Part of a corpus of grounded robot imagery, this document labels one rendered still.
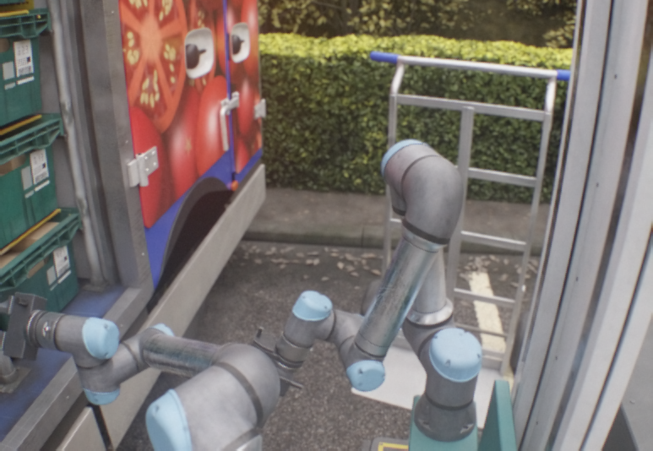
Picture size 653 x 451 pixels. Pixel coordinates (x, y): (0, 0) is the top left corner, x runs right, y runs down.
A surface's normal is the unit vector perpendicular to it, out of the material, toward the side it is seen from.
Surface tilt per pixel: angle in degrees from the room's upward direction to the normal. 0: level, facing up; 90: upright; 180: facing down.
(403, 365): 0
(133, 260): 90
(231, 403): 45
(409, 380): 0
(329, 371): 0
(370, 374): 90
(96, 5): 90
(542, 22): 29
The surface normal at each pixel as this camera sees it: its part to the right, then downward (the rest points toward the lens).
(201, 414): 0.39, -0.62
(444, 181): 0.18, -0.37
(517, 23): -0.05, -0.61
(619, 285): -0.20, 0.39
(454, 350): 0.03, -0.86
